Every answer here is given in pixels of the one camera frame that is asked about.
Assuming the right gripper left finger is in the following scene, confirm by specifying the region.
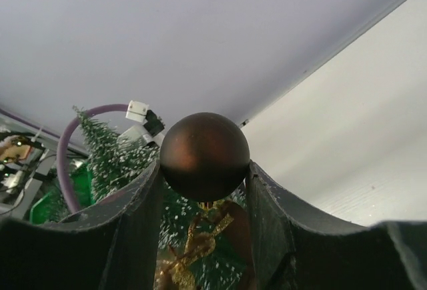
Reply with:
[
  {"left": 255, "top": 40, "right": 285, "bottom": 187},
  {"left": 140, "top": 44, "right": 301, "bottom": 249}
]
[{"left": 1, "top": 161, "right": 162, "bottom": 289}]

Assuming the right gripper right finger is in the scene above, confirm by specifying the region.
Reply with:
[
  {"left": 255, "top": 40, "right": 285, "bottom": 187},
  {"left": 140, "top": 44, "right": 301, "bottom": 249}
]
[{"left": 246, "top": 163, "right": 426, "bottom": 289}]

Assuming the small green christmas tree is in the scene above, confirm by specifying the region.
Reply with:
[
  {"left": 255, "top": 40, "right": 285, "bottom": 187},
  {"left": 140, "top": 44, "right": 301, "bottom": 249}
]
[{"left": 49, "top": 105, "right": 254, "bottom": 290}]

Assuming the brown and gold ornament garland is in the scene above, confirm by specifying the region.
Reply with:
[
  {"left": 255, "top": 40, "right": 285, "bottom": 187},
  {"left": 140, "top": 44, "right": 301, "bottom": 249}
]
[{"left": 156, "top": 199, "right": 254, "bottom": 290}]

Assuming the matte brown bauble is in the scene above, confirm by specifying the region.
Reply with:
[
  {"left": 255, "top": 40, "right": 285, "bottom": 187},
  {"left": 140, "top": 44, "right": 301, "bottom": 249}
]
[{"left": 159, "top": 112, "right": 250, "bottom": 202}]

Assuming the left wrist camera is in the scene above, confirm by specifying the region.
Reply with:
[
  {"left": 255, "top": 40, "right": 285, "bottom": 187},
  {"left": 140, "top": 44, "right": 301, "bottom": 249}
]
[{"left": 117, "top": 101, "right": 165, "bottom": 147}]

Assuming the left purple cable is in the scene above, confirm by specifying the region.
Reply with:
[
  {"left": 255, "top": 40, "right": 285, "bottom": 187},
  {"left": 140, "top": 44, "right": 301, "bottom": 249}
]
[{"left": 56, "top": 103, "right": 129, "bottom": 214}]

